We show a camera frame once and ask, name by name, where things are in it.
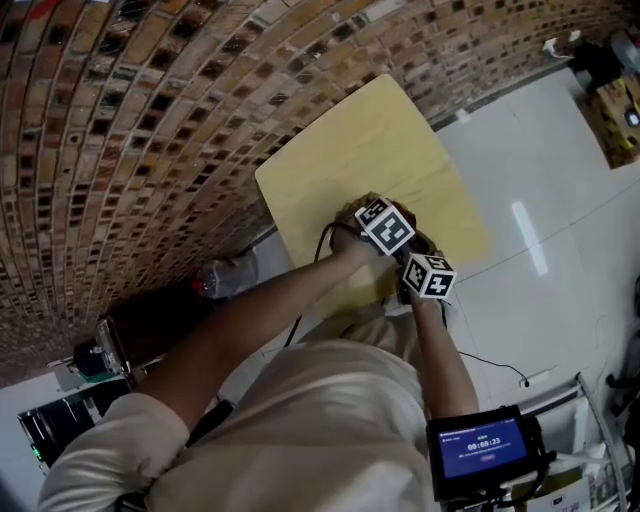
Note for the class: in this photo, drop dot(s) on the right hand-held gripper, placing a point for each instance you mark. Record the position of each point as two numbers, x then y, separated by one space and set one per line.
430 277

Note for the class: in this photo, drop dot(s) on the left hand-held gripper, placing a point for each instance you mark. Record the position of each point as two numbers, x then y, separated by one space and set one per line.
387 230

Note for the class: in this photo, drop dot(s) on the dark brown cloth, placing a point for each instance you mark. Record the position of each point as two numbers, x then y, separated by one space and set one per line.
425 242

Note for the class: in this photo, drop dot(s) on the person's right forearm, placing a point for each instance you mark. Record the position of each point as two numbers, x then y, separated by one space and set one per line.
440 360

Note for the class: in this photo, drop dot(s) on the person's left forearm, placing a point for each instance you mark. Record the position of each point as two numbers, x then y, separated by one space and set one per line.
250 325

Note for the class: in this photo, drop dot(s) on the person's left hand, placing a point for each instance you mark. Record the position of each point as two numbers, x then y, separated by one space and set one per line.
350 232

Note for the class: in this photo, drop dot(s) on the black tablet with blue screen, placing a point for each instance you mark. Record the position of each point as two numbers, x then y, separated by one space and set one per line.
482 447

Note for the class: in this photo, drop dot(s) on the person's beige clothing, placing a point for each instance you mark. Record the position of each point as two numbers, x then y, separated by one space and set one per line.
310 425

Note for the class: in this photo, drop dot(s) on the white metal rack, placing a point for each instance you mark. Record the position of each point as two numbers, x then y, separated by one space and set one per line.
575 415

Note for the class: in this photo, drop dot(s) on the black office chair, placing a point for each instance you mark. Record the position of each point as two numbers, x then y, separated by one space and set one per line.
625 395

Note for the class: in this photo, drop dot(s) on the cardboard box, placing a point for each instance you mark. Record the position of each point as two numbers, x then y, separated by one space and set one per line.
612 125

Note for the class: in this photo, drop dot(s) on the white power plug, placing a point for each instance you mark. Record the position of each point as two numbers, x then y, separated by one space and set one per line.
562 45

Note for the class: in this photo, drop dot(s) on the black metal cart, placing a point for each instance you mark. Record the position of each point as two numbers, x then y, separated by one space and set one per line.
150 330

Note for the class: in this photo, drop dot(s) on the black bag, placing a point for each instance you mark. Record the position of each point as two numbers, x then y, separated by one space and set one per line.
595 67

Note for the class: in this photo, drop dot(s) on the white plastic jug red label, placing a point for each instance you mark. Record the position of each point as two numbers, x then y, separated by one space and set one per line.
627 50

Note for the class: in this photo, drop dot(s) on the black computer case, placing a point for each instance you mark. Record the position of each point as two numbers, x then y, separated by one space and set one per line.
65 425

